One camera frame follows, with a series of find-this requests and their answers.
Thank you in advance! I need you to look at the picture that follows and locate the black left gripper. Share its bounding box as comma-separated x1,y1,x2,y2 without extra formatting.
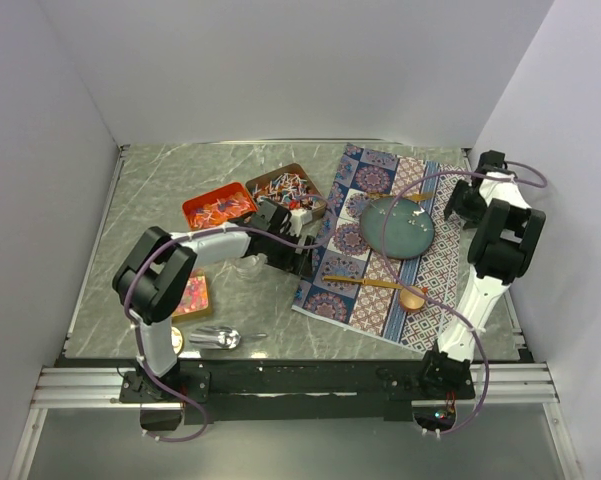
264,228,315,280

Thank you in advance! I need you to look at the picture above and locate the clear plastic jar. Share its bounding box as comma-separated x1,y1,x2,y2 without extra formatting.
234,255,265,279

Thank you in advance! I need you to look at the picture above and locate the orange tin of lollipops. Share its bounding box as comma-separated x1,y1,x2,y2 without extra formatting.
182,182,257,231

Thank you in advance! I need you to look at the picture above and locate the gold tin of star candies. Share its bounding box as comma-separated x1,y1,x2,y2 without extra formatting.
172,269,213,323

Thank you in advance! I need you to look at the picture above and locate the silver metal scoop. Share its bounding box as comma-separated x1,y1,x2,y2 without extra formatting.
188,326,268,350

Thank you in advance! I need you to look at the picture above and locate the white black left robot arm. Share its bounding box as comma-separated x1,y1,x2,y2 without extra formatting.
112,201,320,402

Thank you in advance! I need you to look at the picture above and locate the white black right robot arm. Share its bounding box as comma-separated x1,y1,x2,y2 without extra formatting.
417,150,546,399

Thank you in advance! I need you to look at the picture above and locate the teal ceramic plate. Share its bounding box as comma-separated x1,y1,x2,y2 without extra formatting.
359,198,435,260

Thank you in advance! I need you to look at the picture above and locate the beige tin of small lollipops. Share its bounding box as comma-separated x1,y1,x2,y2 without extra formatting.
245,163,326,223

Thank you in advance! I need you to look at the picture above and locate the patterned blue placemat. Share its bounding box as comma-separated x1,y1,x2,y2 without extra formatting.
292,145,461,353

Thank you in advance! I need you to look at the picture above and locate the copper cup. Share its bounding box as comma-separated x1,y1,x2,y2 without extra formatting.
398,288,426,312

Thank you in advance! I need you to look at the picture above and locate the gold jar lid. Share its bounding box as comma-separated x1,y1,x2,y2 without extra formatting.
171,327,185,356

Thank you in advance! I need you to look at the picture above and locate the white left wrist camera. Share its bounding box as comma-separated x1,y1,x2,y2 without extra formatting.
290,208,313,231

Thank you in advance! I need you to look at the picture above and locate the black aluminium mounting rail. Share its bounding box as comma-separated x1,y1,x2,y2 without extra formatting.
31,353,558,433

